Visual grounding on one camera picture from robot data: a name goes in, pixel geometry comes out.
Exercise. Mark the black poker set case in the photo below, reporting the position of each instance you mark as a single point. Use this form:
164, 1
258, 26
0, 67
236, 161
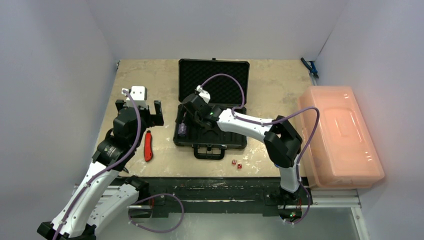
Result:
228, 89

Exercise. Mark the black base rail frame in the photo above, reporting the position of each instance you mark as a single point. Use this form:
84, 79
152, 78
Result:
236, 195

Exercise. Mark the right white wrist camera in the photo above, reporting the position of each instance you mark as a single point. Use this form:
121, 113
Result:
203, 94

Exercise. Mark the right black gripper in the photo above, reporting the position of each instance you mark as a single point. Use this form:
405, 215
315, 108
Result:
189, 116

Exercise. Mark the pink translucent plastic bin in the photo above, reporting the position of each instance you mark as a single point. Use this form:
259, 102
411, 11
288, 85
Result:
341, 154

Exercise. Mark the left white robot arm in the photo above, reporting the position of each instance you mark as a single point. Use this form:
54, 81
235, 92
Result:
84, 217

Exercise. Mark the blue handled pliers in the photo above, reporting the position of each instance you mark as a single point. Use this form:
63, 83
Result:
311, 67

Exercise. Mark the purple poker chip stack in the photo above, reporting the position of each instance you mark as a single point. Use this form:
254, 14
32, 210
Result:
182, 130

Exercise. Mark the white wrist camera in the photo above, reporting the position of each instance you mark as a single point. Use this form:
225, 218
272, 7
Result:
203, 94
136, 96

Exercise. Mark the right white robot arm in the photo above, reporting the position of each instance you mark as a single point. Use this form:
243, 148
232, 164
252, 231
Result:
282, 142

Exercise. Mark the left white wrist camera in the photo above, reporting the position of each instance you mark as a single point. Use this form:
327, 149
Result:
136, 96

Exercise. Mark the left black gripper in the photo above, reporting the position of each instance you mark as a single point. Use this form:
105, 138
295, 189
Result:
152, 119

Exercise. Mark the red black folding knife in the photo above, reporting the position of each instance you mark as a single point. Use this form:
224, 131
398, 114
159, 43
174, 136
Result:
148, 150

